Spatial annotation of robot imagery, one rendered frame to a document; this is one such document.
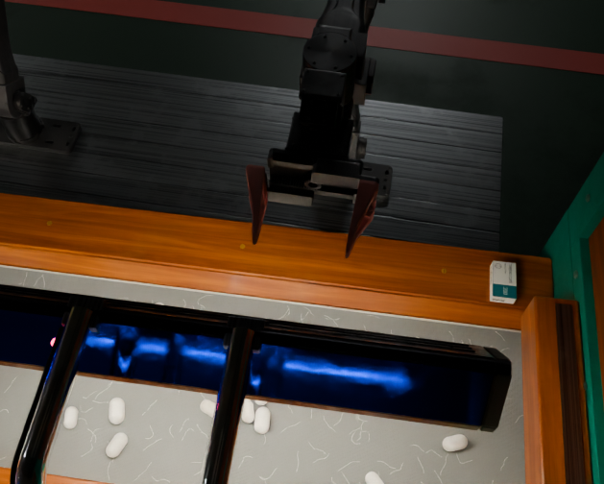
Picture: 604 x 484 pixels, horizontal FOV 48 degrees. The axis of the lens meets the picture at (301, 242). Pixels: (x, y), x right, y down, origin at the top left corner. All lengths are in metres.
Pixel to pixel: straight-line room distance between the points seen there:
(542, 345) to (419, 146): 0.52
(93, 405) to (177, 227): 0.30
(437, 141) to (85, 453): 0.82
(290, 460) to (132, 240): 0.42
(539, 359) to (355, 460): 0.28
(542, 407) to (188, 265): 0.54
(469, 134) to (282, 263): 0.49
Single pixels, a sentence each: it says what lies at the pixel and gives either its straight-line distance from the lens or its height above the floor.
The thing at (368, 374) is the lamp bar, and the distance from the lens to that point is 0.62.
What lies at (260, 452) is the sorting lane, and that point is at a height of 0.74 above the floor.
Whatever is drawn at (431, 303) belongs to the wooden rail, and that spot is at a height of 0.76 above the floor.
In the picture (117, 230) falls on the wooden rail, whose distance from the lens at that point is 1.11.
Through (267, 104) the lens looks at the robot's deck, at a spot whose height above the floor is 0.67.
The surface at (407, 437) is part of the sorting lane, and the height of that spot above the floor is 0.74.
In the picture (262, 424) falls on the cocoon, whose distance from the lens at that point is 0.95.
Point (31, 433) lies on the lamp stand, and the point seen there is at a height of 1.12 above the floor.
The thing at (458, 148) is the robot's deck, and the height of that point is 0.67.
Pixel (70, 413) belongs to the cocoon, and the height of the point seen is 0.76.
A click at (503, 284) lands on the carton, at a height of 0.78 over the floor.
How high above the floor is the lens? 1.67
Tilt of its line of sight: 59 degrees down
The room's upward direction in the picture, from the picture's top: straight up
